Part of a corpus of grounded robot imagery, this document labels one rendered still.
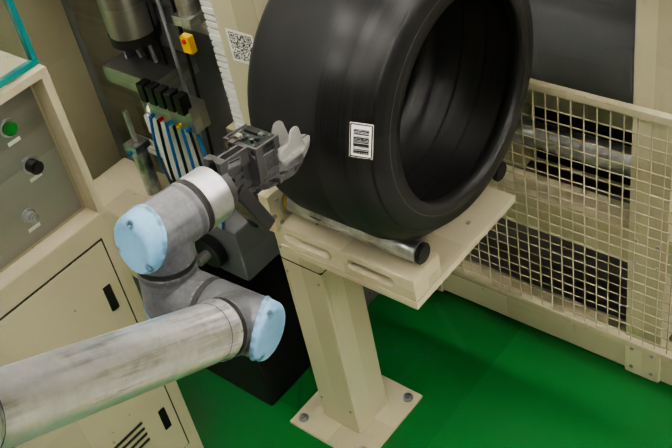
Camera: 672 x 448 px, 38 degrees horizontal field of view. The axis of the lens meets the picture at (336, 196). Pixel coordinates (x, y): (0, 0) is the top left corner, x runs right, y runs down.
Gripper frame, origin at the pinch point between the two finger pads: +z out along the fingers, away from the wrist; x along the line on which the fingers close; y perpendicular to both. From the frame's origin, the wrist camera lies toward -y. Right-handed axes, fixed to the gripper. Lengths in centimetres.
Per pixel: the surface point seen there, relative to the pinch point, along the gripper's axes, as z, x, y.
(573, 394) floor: 77, -14, -116
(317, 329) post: 30, 34, -81
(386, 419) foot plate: 42, 25, -119
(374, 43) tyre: 9.8, -8.8, 15.9
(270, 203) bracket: 13.5, 25.3, -29.5
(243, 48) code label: 20.9, 34.0, 0.4
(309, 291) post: 29, 33, -67
